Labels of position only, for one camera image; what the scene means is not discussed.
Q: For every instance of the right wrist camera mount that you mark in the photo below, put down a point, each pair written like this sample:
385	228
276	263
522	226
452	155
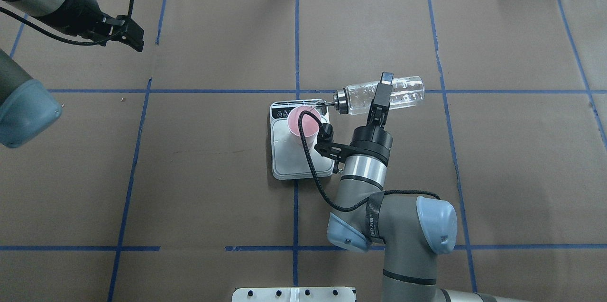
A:
326	147

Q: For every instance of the clear glass sauce bottle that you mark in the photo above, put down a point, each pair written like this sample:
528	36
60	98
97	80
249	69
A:
357	99

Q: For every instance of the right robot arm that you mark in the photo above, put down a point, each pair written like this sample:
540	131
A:
414	226

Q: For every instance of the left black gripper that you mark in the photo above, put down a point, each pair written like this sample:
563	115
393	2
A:
83	9

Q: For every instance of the pink paper cup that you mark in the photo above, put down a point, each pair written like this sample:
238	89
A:
310	126

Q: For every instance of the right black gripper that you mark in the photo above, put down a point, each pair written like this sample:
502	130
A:
372	141

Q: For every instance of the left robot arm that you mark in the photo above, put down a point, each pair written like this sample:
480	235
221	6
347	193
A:
27	107

